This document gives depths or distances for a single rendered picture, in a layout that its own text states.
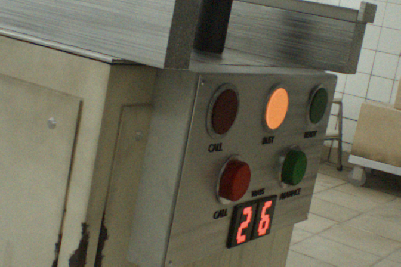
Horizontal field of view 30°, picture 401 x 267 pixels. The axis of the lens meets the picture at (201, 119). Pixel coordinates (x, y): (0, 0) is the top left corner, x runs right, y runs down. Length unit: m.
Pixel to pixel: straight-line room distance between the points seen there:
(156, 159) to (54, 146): 0.07
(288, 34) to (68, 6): 0.29
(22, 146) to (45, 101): 0.04
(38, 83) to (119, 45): 0.06
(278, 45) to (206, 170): 0.24
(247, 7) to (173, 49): 0.31
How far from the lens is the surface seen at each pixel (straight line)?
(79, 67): 0.48
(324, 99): 0.67
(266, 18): 0.74
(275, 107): 0.58
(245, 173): 0.55
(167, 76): 0.49
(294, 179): 0.63
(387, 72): 4.74
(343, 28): 0.71
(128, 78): 0.48
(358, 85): 4.80
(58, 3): 0.50
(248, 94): 0.55
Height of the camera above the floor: 0.89
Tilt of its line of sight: 9 degrees down
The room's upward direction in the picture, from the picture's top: 11 degrees clockwise
